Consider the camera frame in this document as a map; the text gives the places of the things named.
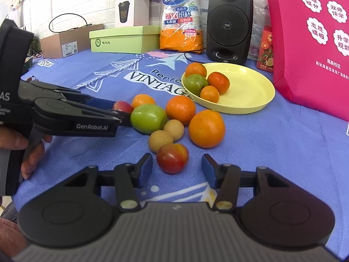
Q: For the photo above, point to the pink tote bag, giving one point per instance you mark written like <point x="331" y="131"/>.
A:
<point x="308" y="68"/>

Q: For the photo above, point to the green shoe box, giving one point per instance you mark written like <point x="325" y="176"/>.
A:
<point x="122" y="41"/>

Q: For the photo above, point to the small orange tangerine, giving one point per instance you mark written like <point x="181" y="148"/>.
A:
<point x="143" y="100"/>
<point x="210" y="94"/>

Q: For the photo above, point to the green tangerine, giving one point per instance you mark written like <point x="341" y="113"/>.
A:
<point x="194" y="84"/>

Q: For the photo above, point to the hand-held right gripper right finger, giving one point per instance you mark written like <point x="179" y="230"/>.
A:
<point x="208" y="171"/>

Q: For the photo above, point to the person's leg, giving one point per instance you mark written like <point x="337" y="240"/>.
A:
<point x="11" y="234"/>

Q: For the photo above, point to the reddish orange tangerine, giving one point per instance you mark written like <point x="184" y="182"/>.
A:
<point x="218" y="82"/>

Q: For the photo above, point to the small red plum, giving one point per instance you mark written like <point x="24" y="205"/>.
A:
<point x="123" y="106"/>

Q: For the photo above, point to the yellow plate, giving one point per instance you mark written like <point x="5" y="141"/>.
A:
<point x="245" y="92"/>

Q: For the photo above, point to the black speaker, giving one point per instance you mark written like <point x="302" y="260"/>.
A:
<point x="229" y="21"/>

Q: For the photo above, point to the tan longan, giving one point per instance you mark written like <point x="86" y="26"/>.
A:
<point x="160" y="141"/>
<point x="174" y="129"/>

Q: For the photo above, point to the orange paper cup pack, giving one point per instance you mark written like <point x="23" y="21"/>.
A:
<point x="181" y="19"/>

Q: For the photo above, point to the green apple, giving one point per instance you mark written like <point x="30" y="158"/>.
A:
<point x="148" y="118"/>

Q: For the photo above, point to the clear plastic bag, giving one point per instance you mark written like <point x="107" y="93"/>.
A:
<point x="258" y="32"/>

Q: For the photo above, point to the red juice carton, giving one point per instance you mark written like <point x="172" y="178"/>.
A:
<point x="265" y="49"/>

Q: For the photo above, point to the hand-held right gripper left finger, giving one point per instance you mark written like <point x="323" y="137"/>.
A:
<point x="146" y="169"/>

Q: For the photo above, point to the large orange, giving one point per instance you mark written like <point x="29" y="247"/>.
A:
<point x="206" y="128"/>

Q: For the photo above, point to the brown cardboard box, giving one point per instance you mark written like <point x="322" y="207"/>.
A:
<point x="65" y="42"/>

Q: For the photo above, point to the white box with cup print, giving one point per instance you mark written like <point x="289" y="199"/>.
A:
<point x="132" y="8"/>

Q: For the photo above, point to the blue printed tablecloth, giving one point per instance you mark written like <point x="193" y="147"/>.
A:
<point x="272" y="155"/>

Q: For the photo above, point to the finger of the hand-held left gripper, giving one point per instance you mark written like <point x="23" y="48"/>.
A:
<point x="81" y="120"/>
<point x="103" y="104"/>

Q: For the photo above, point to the person's left hand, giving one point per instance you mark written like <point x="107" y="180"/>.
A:
<point x="34" y="159"/>

